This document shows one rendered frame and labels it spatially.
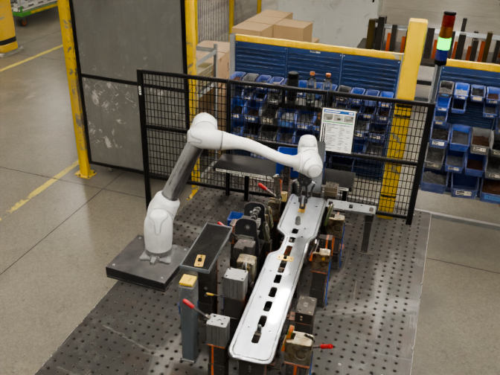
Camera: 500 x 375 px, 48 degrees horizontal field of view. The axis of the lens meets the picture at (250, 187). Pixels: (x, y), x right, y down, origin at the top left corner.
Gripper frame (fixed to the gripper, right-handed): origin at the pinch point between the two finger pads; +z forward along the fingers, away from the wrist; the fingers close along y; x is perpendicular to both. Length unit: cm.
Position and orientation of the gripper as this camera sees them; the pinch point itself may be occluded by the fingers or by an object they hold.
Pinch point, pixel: (302, 202)
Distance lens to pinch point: 323.5
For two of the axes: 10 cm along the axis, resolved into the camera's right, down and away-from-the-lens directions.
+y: 9.6, 1.5, -2.2
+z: -0.3, 8.7, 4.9
